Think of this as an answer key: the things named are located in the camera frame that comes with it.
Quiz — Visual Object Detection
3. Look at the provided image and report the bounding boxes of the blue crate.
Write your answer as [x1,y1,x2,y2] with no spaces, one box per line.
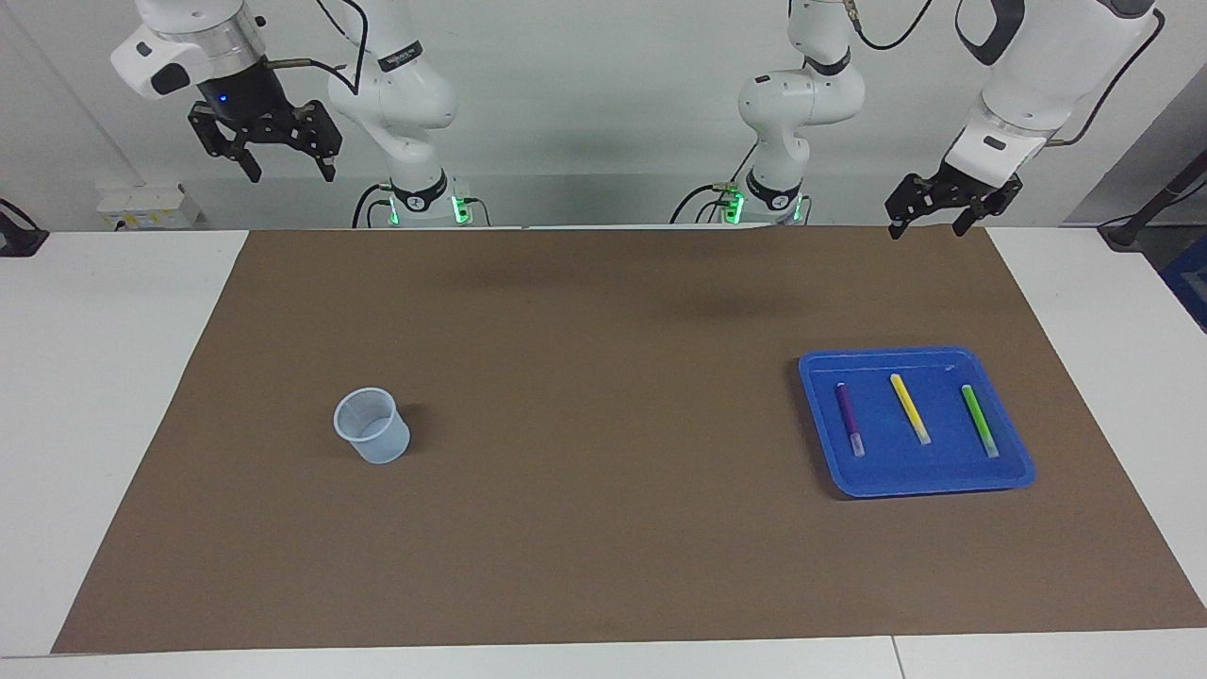
[1158,236,1207,333]

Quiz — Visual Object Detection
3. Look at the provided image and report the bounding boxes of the white power strip box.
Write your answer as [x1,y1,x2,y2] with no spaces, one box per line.
[94,182,204,232]

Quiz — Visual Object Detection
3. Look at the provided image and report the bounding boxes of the blue plastic tray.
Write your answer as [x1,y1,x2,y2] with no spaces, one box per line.
[798,346,1036,499]

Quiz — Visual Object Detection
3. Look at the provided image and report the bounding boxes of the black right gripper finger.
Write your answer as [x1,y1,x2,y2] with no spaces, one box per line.
[188,102,264,184]
[287,99,343,184]

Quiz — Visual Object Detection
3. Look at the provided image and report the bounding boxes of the yellow pen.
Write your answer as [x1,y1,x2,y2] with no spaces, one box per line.
[890,373,933,446]

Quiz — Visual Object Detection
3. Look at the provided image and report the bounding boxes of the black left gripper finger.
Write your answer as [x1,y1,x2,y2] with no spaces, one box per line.
[951,184,1023,238]
[885,175,934,241]

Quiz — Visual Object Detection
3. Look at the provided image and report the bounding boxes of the translucent plastic cup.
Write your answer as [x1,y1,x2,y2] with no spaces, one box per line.
[333,387,412,465]

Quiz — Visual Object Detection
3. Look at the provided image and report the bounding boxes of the purple pen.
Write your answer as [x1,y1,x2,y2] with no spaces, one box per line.
[835,381,866,458]

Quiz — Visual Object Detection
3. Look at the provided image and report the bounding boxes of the black stand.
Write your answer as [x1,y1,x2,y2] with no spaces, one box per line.
[1099,151,1207,251]

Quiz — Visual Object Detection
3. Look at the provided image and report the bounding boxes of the green pen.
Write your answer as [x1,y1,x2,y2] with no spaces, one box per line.
[961,384,1000,459]

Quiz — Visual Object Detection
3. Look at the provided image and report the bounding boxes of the black clamp mount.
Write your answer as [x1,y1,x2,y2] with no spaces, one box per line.
[0,198,50,257]

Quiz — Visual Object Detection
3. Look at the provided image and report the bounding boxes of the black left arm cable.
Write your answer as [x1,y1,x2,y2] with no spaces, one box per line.
[844,0,1163,148]

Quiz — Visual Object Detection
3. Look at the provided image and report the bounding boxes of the brown table mat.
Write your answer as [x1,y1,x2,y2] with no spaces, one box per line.
[52,226,1207,654]

